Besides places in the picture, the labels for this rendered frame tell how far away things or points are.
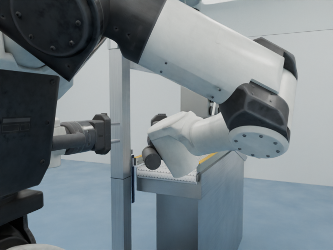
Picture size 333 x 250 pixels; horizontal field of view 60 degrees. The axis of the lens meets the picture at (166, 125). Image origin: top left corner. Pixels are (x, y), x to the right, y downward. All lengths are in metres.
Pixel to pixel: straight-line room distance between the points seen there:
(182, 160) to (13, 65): 0.36
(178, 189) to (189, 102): 0.35
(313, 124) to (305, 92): 0.45
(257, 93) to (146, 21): 0.15
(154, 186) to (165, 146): 0.63
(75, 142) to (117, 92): 0.45
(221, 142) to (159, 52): 0.21
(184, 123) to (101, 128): 0.36
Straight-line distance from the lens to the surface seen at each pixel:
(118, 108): 1.13
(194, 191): 1.15
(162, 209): 1.35
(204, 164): 1.15
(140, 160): 1.23
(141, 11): 0.33
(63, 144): 0.71
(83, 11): 0.29
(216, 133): 0.48
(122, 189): 1.17
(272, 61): 0.37
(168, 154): 0.60
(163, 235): 1.39
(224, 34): 0.35
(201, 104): 1.05
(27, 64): 0.42
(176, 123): 0.54
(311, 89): 4.29
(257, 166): 4.40
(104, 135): 0.86
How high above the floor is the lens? 1.10
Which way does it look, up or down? 4 degrees down
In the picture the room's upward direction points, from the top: straight up
